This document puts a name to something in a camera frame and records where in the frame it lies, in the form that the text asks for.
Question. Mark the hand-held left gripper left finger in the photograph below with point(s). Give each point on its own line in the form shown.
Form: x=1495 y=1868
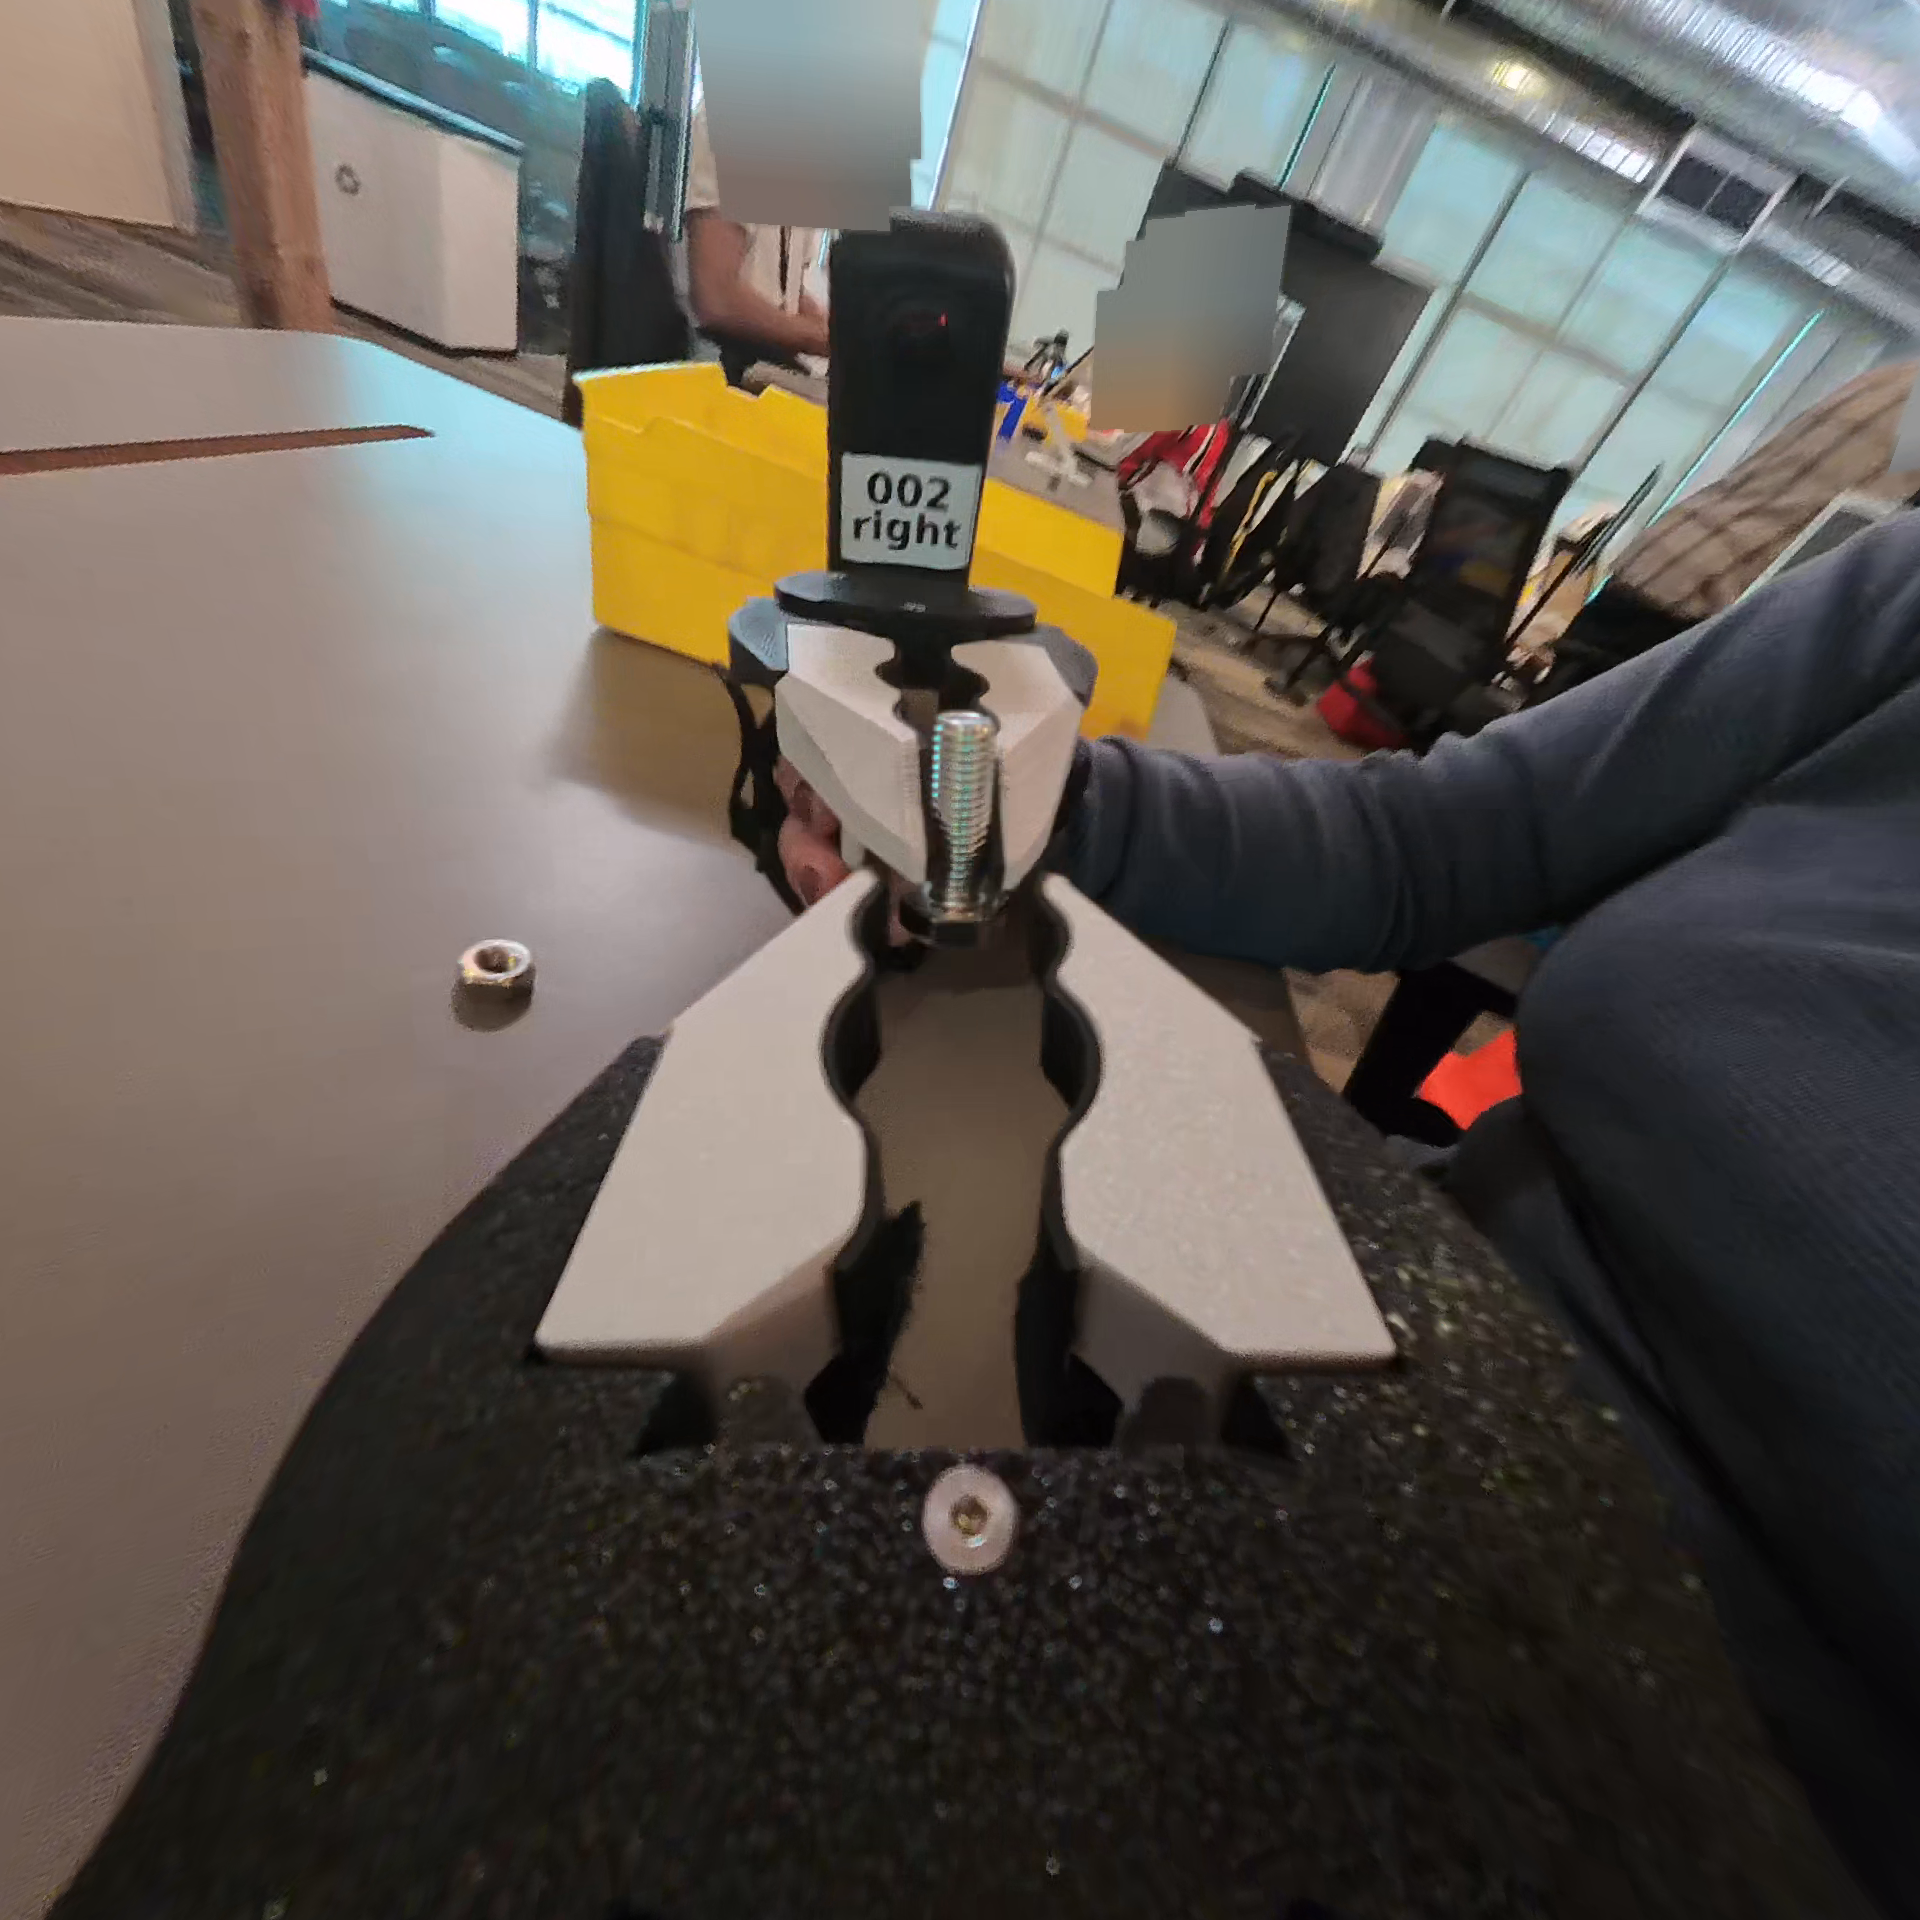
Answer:
x=704 y=1155

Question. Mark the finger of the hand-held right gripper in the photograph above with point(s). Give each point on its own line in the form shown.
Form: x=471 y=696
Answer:
x=839 y=750
x=1037 y=750

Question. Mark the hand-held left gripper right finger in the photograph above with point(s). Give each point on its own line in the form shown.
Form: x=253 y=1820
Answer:
x=1200 y=1184

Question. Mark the silver bolt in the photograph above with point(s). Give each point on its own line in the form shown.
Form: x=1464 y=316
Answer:
x=960 y=810

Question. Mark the silver hex nut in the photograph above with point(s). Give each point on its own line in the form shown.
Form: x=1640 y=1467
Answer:
x=474 y=975

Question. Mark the person's right forearm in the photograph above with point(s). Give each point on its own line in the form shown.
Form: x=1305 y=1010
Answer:
x=1349 y=840

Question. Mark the person's right hand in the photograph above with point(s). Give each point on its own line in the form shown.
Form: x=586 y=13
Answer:
x=809 y=863

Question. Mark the yellow plastic bin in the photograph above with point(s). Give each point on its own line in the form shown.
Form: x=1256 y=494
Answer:
x=690 y=494

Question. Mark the orange red object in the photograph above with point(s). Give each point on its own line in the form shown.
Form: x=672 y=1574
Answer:
x=1477 y=1088

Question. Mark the black office chair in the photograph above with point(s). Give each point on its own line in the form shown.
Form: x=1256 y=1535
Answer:
x=1477 y=570
x=622 y=270

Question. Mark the red bag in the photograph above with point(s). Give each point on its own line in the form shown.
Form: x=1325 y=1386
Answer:
x=1358 y=704

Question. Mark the black partition panel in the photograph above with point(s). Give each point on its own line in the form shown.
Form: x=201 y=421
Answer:
x=1349 y=347

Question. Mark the person's torso in dark sweater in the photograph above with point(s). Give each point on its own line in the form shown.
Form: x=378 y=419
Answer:
x=1725 y=1276

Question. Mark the plaid cloth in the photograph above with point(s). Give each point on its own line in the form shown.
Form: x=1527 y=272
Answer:
x=1757 y=494

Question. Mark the wooden post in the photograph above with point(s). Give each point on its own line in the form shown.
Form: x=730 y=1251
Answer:
x=263 y=150

